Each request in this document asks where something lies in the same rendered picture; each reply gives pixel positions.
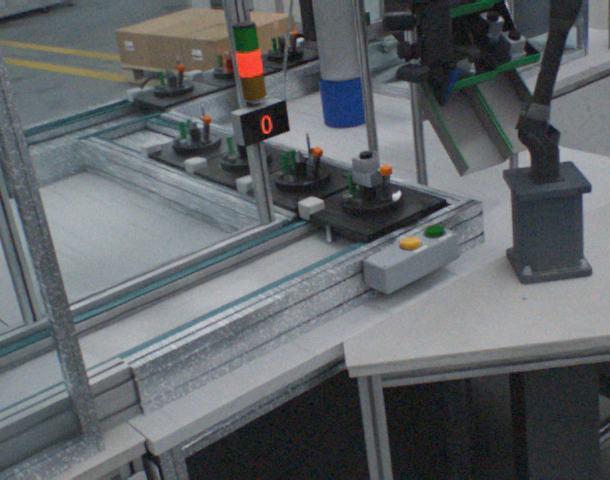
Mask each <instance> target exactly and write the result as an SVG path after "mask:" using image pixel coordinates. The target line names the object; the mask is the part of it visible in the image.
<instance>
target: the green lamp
mask: <svg viewBox="0 0 610 480"><path fill-rule="evenodd" d="M232 31H233V38H234V44H235V50H236V52H237V53H249V52H256V51H258V50H259V44H258V37H257V30H256V25H254V26H253V27H251V28H247V29H232Z"/></svg>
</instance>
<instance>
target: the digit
mask: <svg viewBox="0 0 610 480"><path fill-rule="evenodd" d="M255 114H256V121H257V126H258V132H259V139H263V138H266V137H269V136H271V135H274V134H277V129H276V123H275V117H274V110H273V107H271V108H268V109H266V110H263V111H260V112H258V113H255Z"/></svg>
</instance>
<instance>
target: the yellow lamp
mask: <svg viewBox="0 0 610 480"><path fill-rule="evenodd" d="M240 80H241V86H242V92H243V98H244V99H246V100H256V99H260V98H263V97H265V96H266V89H265V83H264V76H263V72H262V74H260V75H257V76H254V77H241V76H240Z"/></svg>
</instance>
